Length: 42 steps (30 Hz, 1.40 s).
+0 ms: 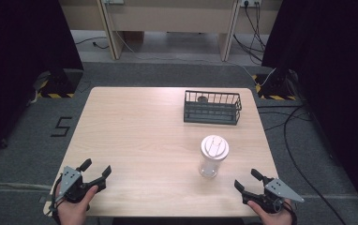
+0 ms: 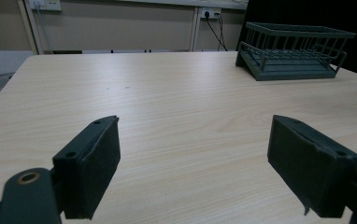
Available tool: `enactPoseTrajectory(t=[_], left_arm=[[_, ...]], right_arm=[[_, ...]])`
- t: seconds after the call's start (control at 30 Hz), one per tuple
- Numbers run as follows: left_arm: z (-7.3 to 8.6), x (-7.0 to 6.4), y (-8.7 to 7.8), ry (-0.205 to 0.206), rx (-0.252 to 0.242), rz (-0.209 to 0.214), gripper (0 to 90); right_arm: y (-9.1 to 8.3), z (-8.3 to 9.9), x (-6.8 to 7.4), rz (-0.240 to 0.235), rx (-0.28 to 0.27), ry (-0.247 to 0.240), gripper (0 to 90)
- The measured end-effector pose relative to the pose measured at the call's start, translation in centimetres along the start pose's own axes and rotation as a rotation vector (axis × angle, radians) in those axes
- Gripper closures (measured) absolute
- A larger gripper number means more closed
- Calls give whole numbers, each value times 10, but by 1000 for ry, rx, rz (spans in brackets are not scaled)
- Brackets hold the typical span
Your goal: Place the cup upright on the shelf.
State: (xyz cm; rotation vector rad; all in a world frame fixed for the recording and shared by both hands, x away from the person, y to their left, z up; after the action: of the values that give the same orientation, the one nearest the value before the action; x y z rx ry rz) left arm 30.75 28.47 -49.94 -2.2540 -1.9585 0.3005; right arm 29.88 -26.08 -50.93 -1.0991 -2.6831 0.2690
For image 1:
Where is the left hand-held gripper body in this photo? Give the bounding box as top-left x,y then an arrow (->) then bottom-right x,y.
54,165 -> 107,204

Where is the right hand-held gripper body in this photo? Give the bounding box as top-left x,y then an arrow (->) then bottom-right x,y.
242,176 -> 306,216

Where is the clear cup with white lid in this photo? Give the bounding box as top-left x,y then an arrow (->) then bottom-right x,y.
198,134 -> 231,179

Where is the black wire basket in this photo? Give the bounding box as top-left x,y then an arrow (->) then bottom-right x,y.
183,89 -> 244,127

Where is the person's left hand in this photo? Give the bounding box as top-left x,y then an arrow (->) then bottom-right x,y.
55,185 -> 99,225

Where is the person's right hand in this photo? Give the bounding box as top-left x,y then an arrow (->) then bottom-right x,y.
246,200 -> 294,225

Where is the black stand base striped tape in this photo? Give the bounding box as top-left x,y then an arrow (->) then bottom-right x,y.
251,67 -> 299,101
34,68 -> 84,99

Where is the black curtain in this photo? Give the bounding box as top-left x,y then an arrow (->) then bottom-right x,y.
0,0 -> 85,160
261,0 -> 358,217

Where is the beige wooden desk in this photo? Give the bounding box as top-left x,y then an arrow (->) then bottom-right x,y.
58,0 -> 284,62

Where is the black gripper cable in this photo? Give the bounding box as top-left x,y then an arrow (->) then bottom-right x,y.
280,201 -> 298,225
49,173 -> 65,225

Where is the long black floor cable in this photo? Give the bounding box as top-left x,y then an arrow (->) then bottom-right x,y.
256,104 -> 348,225

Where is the short black floor cable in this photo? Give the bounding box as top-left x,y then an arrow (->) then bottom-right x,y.
74,37 -> 110,51

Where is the black hanging cable bundle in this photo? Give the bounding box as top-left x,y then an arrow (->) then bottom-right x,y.
232,2 -> 268,66

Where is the white wall socket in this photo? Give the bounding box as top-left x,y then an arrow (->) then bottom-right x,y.
238,0 -> 263,8

